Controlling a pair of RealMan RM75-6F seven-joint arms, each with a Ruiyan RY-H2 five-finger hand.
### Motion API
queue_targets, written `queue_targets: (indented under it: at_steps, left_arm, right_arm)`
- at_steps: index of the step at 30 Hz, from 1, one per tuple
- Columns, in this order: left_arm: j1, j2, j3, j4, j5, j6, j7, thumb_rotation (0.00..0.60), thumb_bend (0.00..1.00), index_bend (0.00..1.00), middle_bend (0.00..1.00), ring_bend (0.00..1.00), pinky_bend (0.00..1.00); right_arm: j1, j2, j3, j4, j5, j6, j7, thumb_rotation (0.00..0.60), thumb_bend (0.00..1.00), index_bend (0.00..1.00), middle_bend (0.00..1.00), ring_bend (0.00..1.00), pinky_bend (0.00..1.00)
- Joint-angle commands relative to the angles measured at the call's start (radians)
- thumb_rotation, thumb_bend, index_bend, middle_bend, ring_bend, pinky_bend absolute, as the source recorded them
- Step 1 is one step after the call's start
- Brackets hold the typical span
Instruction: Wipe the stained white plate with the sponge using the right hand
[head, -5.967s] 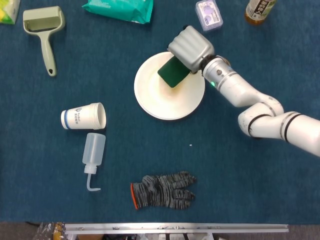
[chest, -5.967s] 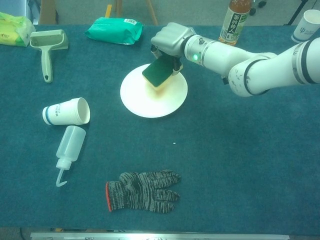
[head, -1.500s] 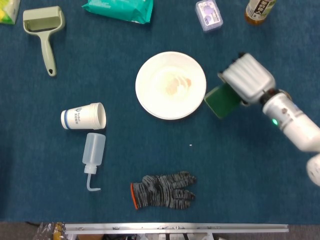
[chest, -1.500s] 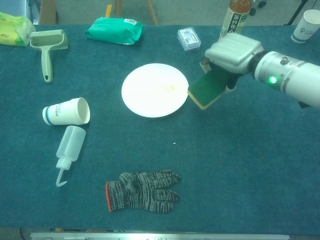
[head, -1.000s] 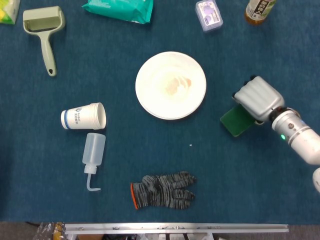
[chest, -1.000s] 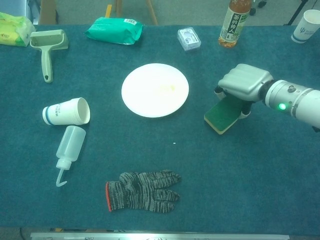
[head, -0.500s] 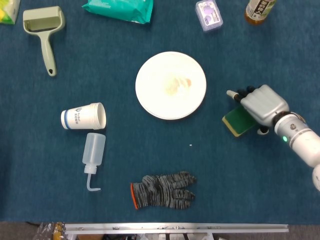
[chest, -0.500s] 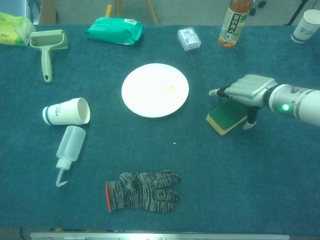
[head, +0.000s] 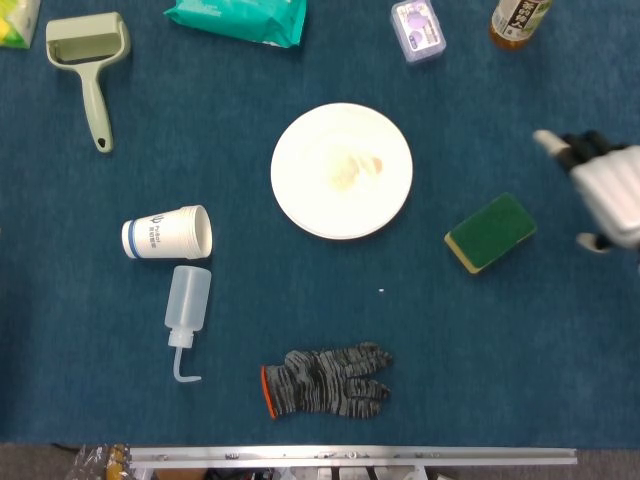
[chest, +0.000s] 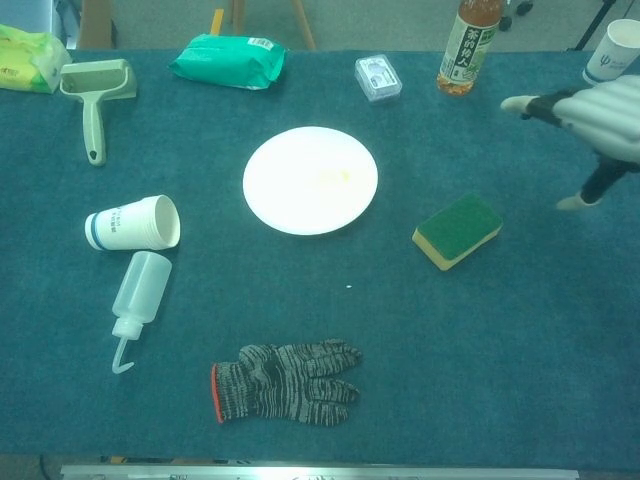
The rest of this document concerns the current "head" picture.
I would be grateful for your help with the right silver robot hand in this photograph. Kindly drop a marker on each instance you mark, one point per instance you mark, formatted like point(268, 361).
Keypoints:
point(612, 190)

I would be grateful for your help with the green yellow sponge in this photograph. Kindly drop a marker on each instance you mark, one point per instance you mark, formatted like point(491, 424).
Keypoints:
point(492, 232)

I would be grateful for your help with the white round plate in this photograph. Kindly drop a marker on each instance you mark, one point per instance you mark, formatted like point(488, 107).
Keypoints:
point(342, 170)

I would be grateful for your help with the tea bottle green label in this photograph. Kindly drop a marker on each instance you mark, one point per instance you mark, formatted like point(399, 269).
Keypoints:
point(517, 25)

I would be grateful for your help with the blue-green table cloth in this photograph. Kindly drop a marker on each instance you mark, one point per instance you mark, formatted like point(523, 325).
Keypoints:
point(500, 350)

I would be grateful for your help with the grey black knit glove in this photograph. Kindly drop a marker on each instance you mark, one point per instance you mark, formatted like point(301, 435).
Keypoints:
point(327, 382)

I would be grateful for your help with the teal plastic package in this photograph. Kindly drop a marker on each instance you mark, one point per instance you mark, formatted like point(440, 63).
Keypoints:
point(240, 20)

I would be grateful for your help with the translucent plastic wash bottle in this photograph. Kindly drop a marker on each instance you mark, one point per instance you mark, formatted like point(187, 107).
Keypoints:
point(187, 305)

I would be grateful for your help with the lying white paper cup stack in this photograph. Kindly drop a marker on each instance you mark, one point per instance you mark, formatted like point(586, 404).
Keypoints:
point(165, 234)

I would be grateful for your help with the pale green lint roller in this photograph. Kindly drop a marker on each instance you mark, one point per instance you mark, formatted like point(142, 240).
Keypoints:
point(95, 95)

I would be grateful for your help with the crinkled clear plastic bag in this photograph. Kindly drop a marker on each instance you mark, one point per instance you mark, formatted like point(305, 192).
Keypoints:
point(95, 462)

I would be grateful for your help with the yellow tissue pack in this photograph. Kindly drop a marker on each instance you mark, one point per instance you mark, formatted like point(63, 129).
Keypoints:
point(15, 22)

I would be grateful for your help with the aluminium frame rail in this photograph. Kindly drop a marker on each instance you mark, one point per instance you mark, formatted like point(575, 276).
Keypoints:
point(350, 455)

